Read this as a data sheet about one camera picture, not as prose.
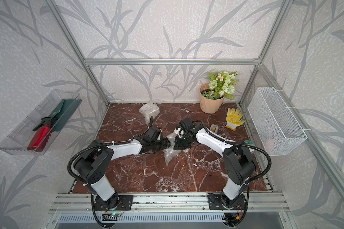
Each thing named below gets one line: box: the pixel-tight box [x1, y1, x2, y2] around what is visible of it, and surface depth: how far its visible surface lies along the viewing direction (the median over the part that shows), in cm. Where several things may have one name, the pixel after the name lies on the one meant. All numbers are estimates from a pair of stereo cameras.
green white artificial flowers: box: [201, 70, 240, 100], surface depth 96 cm
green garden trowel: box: [49, 98, 83, 132], surface depth 72 cm
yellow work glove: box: [225, 107, 246, 132], surface depth 111 cm
